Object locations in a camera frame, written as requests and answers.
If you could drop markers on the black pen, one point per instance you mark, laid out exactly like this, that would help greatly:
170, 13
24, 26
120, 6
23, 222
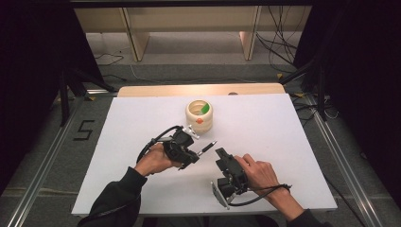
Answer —
208, 147

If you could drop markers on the green highlighter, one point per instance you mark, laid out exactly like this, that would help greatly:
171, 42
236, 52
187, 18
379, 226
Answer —
205, 108

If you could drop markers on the aluminium floor rail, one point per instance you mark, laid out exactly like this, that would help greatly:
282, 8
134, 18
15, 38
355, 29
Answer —
346, 176
41, 176

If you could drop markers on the person's left hand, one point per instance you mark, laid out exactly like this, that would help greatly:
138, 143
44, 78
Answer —
154, 160

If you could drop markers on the beige wooden desk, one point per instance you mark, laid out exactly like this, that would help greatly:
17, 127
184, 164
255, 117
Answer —
189, 19

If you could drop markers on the black metal stand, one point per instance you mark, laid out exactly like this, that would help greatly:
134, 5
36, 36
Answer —
66, 94
320, 91

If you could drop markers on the person's right hand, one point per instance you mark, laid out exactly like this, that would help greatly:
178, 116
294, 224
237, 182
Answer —
260, 175

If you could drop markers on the dark curtain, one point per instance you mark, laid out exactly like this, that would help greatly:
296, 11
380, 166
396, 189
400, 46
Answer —
31, 78
362, 78

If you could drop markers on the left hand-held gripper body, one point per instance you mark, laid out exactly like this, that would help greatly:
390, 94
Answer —
178, 145

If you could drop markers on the cream ringed pen holder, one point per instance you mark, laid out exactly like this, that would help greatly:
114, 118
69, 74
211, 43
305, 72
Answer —
199, 124

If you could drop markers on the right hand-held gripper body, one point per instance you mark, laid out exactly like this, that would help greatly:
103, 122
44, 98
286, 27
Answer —
233, 179

